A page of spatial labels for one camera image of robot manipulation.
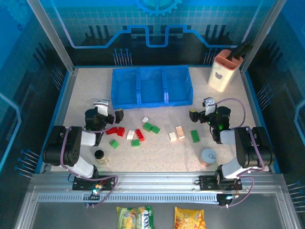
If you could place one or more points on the long green lego brick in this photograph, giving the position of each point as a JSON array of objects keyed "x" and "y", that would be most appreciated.
[{"x": 195, "y": 136}]

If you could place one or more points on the curved white lego brick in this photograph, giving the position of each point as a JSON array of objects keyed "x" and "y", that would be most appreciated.
[{"x": 130, "y": 134}]

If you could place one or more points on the long white lego brick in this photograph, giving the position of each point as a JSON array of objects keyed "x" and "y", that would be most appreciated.
[{"x": 180, "y": 132}]

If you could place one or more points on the long red lego brick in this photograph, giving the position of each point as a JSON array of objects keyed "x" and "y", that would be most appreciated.
[{"x": 140, "y": 135}]

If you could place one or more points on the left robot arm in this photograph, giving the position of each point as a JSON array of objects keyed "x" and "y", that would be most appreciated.
[{"x": 88, "y": 138}]

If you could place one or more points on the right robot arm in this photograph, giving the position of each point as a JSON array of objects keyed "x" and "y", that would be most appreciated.
[{"x": 228, "y": 136}]

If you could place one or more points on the small white lego brick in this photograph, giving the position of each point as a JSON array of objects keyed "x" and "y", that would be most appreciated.
[{"x": 145, "y": 119}]

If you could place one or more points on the blue three-compartment bin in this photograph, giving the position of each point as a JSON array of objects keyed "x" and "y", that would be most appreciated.
[{"x": 126, "y": 86}]

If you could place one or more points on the glass jar with black lid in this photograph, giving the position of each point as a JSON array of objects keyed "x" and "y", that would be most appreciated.
[{"x": 99, "y": 155}]

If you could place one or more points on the metal tin can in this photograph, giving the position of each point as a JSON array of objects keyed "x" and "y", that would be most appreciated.
[{"x": 208, "y": 156}]

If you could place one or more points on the cream pink knife holder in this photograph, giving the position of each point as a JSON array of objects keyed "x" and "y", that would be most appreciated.
[{"x": 221, "y": 76}]

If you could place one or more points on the green yellow snack bag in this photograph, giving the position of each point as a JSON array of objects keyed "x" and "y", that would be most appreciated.
[{"x": 134, "y": 218}]

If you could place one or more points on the orange yellow snack bag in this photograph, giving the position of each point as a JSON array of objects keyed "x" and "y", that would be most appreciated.
[{"x": 189, "y": 219}]

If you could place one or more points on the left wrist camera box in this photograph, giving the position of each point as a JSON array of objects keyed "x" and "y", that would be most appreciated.
[{"x": 102, "y": 108}]

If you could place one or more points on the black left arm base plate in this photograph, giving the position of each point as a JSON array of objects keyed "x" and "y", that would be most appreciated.
[{"x": 81, "y": 182}]

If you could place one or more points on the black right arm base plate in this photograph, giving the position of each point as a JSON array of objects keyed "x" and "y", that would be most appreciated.
[{"x": 207, "y": 182}]

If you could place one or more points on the aluminium mounting rail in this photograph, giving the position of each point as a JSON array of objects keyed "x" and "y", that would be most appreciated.
[{"x": 155, "y": 181}]

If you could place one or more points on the aluminium frame post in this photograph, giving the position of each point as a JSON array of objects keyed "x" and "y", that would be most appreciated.
[
  {"x": 260, "y": 35},
  {"x": 54, "y": 35}
]

